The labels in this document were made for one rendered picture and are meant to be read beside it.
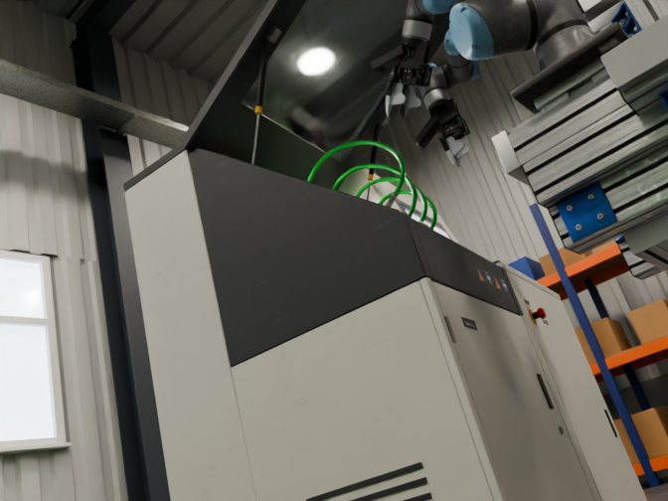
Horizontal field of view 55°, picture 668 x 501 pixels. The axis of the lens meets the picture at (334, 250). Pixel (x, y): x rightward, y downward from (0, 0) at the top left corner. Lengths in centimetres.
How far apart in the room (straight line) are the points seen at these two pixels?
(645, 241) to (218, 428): 108
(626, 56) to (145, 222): 139
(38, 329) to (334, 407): 453
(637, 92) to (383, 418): 80
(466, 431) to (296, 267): 57
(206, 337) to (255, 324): 17
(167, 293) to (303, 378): 54
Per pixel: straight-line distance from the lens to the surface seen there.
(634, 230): 139
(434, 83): 209
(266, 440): 161
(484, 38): 140
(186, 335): 181
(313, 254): 157
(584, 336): 716
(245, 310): 168
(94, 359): 597
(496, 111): 950
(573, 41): 141
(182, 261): 187
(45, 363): 575
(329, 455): 151
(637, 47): 121
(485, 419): 140
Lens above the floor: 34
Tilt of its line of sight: 23 degrees up
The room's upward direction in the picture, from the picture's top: 16 degrees counter-clockwise
